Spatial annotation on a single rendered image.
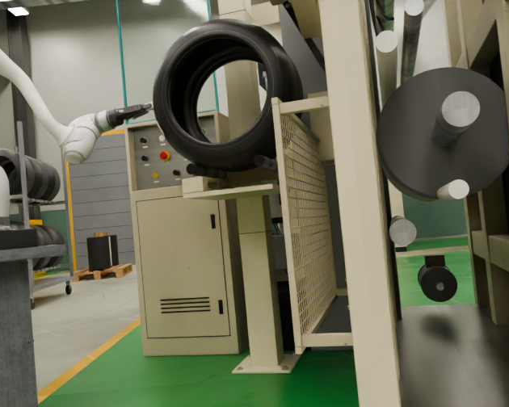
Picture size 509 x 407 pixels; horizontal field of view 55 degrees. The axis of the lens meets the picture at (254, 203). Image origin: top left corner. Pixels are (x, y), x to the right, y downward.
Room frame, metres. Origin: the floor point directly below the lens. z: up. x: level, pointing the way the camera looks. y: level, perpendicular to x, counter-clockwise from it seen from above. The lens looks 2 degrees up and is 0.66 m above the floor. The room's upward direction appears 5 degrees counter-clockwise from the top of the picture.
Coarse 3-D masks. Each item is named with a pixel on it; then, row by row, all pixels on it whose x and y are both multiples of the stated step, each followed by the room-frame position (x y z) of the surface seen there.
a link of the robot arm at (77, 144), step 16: (0, 64) 1.95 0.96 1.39; (16, 80) 1.99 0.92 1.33; (32, 96) 1.99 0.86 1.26; (48, 112) 2.00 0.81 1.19; (48, 128) 2.00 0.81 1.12; (64, 128) 2.02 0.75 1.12; (80, 128) 2.06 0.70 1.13; (64, 144) 2.01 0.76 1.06; (80, 144) 2.01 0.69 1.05; (80, 160) 2.02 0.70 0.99
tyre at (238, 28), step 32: (192, 32) 1.91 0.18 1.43; (224, 32) 1.87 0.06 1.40; (256, 32) 1.85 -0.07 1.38; (160, 64) 1.99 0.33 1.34; (192, 64) 2.17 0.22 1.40; (224, 64) 2.20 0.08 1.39; (288, 64) 1.85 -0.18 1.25; (160, 96) 1.95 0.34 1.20; (192, 96) 2.22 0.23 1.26; (288, 96) 1.84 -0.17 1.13; (192, 128) 2.22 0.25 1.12; (256, 128) 1.85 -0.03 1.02; (192, 160) 1.96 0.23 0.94; (224, 160) 1.91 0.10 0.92
